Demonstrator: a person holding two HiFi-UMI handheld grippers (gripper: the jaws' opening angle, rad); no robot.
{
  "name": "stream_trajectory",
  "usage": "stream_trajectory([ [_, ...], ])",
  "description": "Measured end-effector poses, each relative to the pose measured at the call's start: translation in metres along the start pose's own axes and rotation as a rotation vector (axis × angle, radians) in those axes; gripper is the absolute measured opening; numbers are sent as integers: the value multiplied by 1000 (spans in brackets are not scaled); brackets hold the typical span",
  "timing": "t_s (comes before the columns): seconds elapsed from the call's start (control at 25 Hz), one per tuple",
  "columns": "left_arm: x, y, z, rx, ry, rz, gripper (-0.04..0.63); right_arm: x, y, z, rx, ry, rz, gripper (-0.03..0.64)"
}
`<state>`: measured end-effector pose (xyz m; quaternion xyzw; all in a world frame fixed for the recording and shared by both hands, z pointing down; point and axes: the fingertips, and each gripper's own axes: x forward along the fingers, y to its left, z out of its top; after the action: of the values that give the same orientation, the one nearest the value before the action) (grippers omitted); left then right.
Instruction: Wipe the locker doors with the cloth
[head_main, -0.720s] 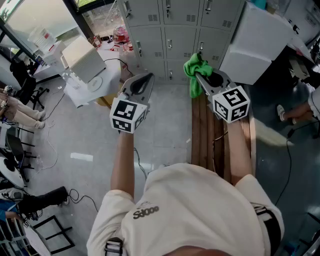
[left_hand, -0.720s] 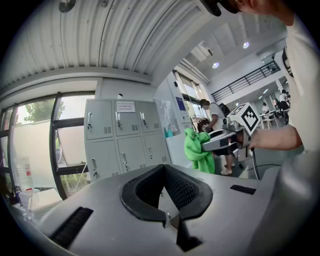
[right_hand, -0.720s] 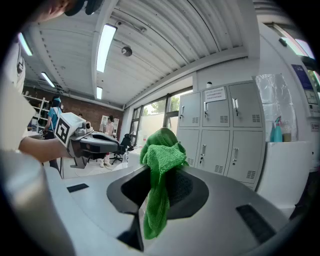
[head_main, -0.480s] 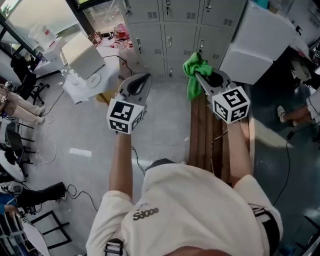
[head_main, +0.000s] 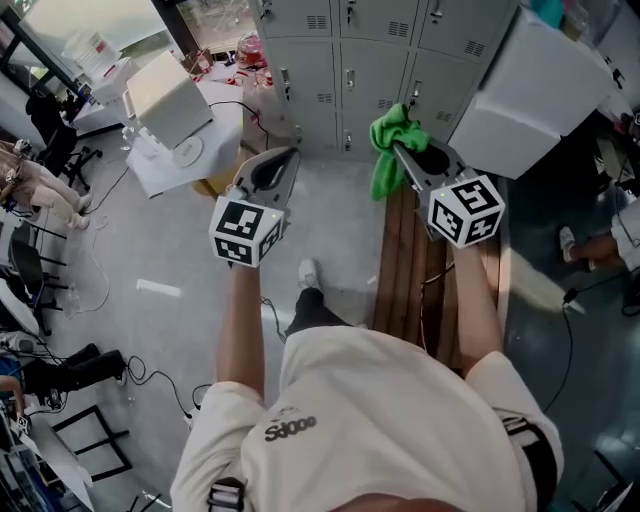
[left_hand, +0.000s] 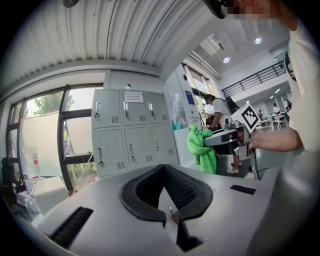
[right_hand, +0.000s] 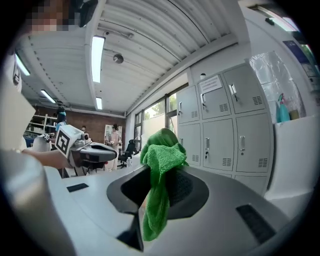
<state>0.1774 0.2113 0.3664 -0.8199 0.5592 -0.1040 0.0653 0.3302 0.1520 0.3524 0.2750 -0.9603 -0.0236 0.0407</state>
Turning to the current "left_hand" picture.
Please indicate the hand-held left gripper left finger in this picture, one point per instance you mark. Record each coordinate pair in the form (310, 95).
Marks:
(128, 197)

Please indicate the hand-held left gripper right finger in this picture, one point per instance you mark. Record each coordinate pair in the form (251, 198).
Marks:
(197, 197)

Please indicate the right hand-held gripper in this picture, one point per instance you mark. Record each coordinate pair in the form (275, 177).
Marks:
(246, 116)

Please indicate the green cloth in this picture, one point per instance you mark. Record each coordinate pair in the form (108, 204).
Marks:
(200, 150)

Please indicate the grey metal cabinet door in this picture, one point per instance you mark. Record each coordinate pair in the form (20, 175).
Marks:
(112, 150)

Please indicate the grey metal locker cabinet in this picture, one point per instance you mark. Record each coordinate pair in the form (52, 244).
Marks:
(160, 112)

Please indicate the person's right forearm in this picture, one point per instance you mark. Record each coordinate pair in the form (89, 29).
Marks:
(282, 138)

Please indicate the person's right hand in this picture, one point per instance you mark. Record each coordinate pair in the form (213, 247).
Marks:
(258, 140)

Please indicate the white chair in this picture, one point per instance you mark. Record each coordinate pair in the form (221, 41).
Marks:
(276, 120)

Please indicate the black metal railing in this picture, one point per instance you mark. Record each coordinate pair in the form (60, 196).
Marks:
(240, 82)

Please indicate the white counter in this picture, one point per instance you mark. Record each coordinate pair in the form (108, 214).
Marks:
(181, 145)

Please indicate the blue poster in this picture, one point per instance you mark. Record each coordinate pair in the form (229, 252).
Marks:
(189, 97)

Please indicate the round ceiling light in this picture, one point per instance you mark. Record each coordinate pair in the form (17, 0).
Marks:
(258, 40)
(226, 59)

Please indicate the person's white shirt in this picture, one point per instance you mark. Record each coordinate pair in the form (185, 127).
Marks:
(307, 87)

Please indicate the white microwave oven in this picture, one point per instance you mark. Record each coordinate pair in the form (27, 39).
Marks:
(50, 192)

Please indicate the white ceiling air vent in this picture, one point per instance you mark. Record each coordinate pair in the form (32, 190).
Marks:
(211, 45)

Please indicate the black framed window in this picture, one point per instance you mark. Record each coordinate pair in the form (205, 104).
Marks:
(75, 113)

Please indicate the white paper notice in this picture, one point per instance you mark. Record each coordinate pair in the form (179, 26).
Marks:
(133, 97)

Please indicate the white plastic jug red label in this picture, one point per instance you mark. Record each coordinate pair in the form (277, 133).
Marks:
(30, 160)

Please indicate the person's head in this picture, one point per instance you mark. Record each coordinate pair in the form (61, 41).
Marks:
(282, 15)

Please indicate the black head-worn camera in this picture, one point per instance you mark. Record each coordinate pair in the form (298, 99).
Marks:
(215, 8)

